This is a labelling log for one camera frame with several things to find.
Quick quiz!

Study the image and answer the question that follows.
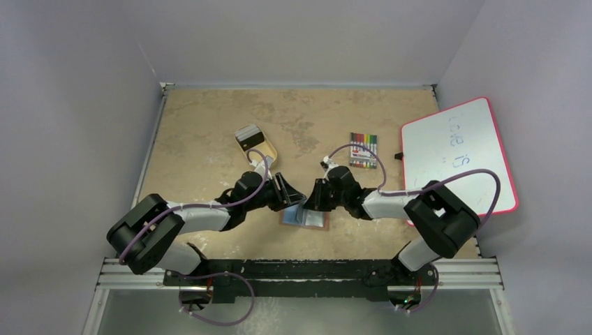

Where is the pink leather card holder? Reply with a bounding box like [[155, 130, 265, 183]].
[[279, 205, 330, 230]]

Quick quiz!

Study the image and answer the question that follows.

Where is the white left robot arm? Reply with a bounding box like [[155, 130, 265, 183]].
[[106, 172, 306, 285]]

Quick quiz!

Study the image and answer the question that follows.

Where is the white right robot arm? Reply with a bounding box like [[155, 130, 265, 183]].
[[303, 165, 480, 284]]

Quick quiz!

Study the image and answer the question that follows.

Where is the pack of coloured markers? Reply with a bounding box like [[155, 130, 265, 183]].
[[349, 133, 378, 169]]

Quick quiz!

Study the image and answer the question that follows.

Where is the beige oval plastic tray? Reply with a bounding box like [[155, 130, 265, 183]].
[[234, 124, 278, 168]]

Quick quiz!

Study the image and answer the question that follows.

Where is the pink framed whiteboard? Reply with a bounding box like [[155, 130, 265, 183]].
[[401, 97, 519, 214]]

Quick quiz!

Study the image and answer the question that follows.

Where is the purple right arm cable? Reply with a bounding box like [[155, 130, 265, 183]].
[[322, 143, 502, 232]]

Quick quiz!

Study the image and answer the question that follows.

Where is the aluminium frame rail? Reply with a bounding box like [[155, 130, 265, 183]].
[[97, 258, 504, 290]]

